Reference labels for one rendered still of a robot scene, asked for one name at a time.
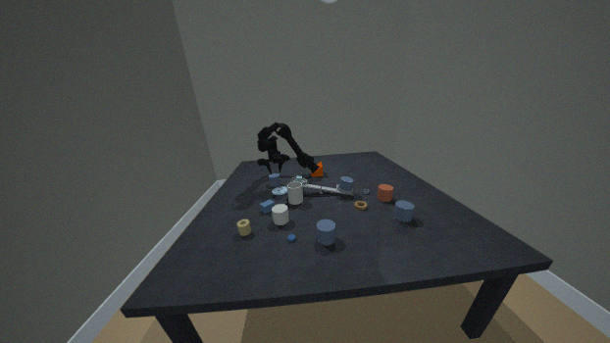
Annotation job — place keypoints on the orange cylinder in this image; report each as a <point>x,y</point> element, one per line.
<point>385,193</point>

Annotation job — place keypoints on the white cylinder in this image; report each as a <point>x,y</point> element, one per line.
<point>280,214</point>

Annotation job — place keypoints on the blue cylinder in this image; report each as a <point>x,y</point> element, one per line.
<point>346,183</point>
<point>326,232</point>
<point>274,179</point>
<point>403,211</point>

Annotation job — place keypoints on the small yellow ring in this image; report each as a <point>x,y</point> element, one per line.
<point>365,205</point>

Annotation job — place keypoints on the blue block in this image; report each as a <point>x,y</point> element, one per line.
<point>266,206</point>

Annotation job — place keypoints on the pale blue round dish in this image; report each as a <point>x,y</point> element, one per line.
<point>279,190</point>

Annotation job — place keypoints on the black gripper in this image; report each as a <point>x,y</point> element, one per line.
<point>264,162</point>

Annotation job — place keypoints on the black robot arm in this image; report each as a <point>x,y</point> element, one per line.
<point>265,143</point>

